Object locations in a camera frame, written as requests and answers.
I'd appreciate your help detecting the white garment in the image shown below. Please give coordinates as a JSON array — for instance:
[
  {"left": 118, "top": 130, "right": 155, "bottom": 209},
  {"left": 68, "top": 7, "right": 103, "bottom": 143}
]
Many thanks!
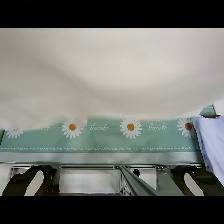
[{"left": 0, "top": 28, "right": 224, "bottom": 132}]

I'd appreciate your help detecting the light blue garment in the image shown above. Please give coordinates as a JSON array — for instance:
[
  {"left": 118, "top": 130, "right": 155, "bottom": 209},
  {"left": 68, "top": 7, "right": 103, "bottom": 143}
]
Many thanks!
[{"left": 192, "top": 116, "right": 224, "bottom": 186}]

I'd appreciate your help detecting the silver frame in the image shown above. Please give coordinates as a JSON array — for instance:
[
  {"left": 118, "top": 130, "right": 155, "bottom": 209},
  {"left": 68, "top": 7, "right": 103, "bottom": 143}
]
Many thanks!
[{"left": 0, "top": 161, "right": 205, "bottom": 197}]

